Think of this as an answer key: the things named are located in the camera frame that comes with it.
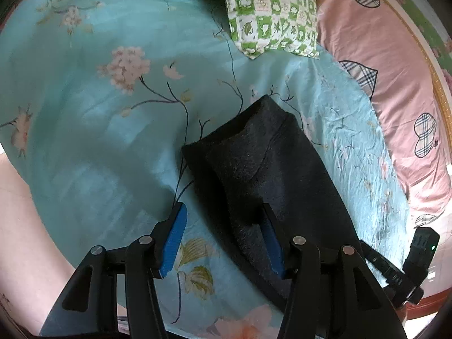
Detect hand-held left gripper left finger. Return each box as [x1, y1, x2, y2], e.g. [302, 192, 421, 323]
[40, 202, 188, 339]

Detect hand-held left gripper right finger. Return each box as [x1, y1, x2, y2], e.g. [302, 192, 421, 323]
[261, 203, 408, 339]

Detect dark grey pants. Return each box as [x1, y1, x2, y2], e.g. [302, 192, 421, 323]
[181, 95, 361, 314]

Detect light blue floral bedsheet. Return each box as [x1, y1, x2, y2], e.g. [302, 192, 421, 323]
[0, 0, 412, 339]

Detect pink blanket with heart prints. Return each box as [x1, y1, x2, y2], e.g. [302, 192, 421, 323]
[316, 0, 452, 234]

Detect green checkered pillow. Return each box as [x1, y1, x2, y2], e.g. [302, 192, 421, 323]
[222, 0, 320, 60]

